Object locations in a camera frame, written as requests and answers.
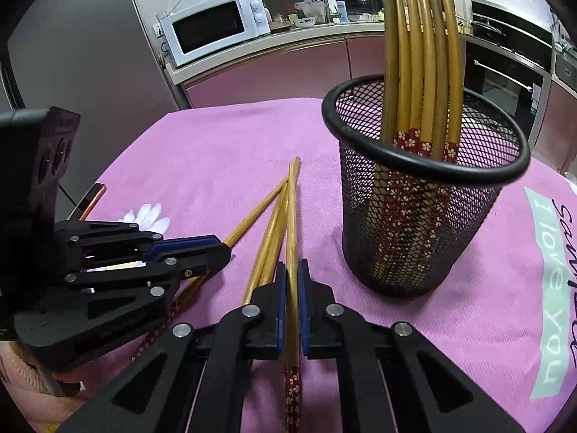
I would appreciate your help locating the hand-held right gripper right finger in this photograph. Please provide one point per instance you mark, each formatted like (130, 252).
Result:
(304, 315)

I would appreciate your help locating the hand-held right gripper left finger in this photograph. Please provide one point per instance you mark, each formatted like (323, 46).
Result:
(280, 315)

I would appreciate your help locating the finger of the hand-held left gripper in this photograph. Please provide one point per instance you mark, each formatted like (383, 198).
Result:
(189, 244)
(198, 264)

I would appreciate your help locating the red-tipped wooden chopstick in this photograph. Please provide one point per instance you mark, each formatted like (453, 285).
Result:
(257, 212)
(276, 246)
(293, 234)
(266, 243)

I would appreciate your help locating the black mesh cup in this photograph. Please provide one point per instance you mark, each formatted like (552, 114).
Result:
(405, 243)

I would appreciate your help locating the bunch of wooden chopsticks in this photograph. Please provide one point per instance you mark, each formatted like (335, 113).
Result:
(396, 54)

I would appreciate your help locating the person's left forearm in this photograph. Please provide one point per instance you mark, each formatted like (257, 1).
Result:
(18, 397)

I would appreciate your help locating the smartphone with orange case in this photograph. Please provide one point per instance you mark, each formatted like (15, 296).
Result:
(92, 200)

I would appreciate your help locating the pink daisy-print towel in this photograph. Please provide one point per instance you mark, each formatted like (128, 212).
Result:
(225, 153)

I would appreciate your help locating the grey refrigerator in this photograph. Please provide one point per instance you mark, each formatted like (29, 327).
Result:
(90, 76)

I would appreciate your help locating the pink kitchen base cabinets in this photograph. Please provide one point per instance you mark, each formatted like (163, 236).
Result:
(556, 117)
(270, 72)

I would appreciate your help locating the white microwave oven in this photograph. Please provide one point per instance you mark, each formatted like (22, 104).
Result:
(212, 27)

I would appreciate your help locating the white kitchen countertop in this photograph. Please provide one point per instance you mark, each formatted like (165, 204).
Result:
(270, 40)

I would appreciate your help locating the blue patterned white bowl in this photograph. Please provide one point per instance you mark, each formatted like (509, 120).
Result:
(304, 21)

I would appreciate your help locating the dark sauce jar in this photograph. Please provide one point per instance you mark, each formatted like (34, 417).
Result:
(290, 13)

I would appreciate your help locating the white pump bottle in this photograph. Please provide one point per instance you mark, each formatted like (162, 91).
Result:
(332, 9)

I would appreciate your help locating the blue dish soap bottle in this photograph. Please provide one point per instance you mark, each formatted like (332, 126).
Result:
(342, 11)

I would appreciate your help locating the built-in black oven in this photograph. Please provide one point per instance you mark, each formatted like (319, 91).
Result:
(505, 85)

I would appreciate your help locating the black wok with lid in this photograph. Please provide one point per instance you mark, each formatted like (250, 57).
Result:
(486, 27)

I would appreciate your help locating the grey countertop appliance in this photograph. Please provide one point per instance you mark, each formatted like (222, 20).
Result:
(565, 67)

